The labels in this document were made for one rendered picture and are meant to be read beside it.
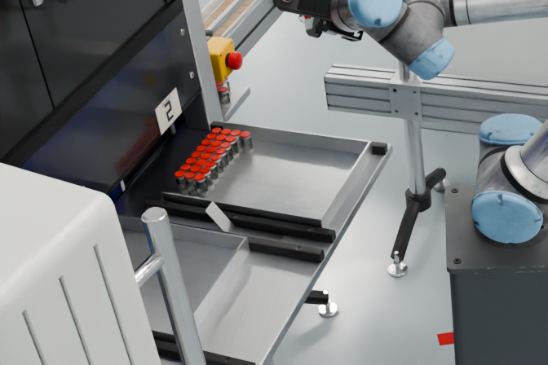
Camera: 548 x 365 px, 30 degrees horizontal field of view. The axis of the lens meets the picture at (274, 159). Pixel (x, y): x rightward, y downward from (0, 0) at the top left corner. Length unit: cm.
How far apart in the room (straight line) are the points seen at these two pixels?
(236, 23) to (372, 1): 99
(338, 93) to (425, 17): 139
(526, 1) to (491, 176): 30
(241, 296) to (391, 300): 129
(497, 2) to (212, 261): 68
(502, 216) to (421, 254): 144
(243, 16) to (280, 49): 181
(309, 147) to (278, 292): 44
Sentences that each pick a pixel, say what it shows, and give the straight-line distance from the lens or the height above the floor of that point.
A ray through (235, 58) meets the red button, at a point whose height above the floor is 101.
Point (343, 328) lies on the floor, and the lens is 296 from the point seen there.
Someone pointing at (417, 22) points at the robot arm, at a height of 130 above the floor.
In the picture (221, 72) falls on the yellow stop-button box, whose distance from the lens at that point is 223.
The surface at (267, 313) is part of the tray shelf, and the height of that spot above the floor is 88.
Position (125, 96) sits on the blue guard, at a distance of 193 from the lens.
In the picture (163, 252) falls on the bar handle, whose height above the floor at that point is 144.
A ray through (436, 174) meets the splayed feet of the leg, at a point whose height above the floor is 10.
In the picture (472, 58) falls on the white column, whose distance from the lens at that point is 353.
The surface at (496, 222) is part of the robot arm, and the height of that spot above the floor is 95.
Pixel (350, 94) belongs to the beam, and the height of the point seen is 50.
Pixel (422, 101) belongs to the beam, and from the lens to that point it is 295.
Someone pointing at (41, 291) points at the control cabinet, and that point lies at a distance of 88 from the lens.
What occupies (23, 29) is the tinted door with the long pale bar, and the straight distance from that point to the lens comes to 169.
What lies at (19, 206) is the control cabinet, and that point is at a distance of 93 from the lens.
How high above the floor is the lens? 206
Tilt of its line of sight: 34 degrees down
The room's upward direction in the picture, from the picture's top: 10 degrees counter-clockwise
